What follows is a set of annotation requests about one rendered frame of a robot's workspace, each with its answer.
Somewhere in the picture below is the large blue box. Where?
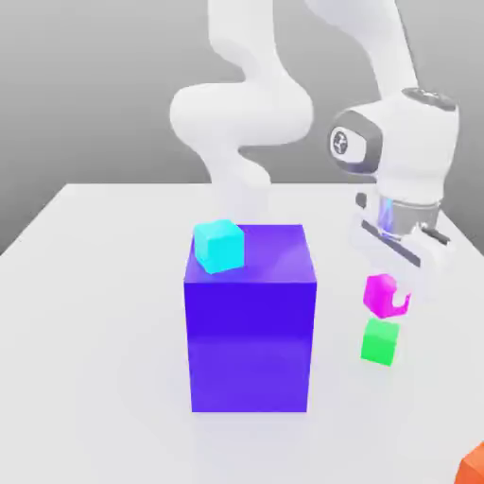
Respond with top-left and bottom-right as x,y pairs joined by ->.
183,223 -> 318,414

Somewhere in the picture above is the small cyan cube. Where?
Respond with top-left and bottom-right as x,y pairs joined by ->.
192,218 -> 246,275

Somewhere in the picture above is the small green cube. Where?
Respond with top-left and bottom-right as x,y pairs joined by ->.
359,318 -> 401,367

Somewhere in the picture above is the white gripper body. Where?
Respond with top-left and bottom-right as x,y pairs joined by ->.
348,214 -> 454,303

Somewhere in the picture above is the small magenta cube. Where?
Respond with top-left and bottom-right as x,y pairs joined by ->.
362,273 -> 412,320

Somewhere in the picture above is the large orange box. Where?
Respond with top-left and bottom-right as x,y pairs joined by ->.
453,441 -> 484,484

